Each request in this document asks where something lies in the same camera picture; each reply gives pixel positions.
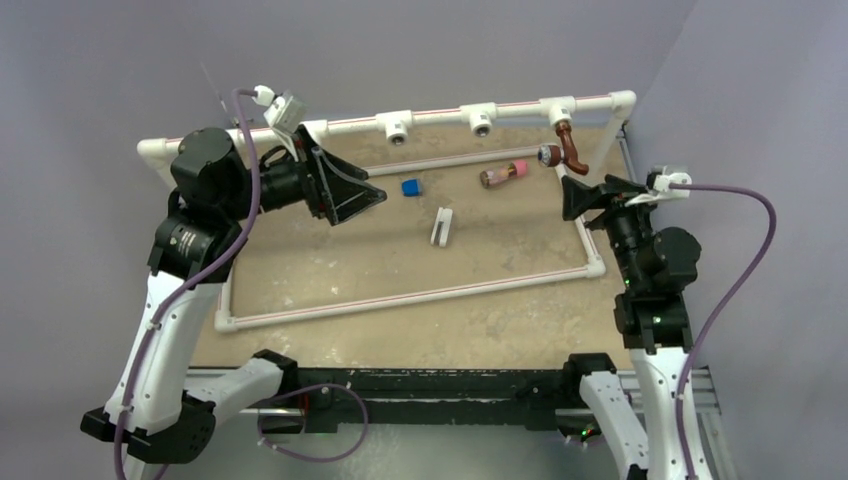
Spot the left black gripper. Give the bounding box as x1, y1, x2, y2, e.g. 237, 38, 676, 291
219, 124, 384, 224

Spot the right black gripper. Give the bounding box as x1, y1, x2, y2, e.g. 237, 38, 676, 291
561, 175, 660, 290

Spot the brown faucet with blue cap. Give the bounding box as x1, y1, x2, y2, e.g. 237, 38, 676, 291
537, 120, 590, 176

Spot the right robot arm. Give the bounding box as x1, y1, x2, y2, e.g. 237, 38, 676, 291
561, 169, 712, 479

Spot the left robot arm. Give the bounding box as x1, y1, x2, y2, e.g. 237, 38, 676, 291
80, 127, 387, 465

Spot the blue paperclip box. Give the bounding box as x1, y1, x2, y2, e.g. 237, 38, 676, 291
401, 178, 423, 197

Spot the pink capped clip jar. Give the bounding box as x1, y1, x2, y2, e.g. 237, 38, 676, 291
479, 160, 528, 189

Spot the white staple box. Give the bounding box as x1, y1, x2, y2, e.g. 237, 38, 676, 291
430, 207, 454, 248

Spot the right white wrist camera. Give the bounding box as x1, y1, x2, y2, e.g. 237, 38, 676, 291
625, 165, 692, 207

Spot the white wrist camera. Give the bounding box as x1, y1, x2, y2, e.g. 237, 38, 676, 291
625, 165, 692, 207
253, 85, 307, 158

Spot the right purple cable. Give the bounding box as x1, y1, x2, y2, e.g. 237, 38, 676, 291
672, 184, 778, 480

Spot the white PVC pipe frame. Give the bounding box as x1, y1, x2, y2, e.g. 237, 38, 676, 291
136, 90, 637, 333

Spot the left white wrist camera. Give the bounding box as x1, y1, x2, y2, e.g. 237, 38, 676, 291
253, 85, 307, 158

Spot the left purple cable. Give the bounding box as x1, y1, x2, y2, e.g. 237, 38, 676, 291
112, 87, 263, 480

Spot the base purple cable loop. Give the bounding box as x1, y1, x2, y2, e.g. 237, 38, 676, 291
256, 380, 370, 464

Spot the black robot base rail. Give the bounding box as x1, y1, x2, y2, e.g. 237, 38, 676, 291
257, 368, 594, 433

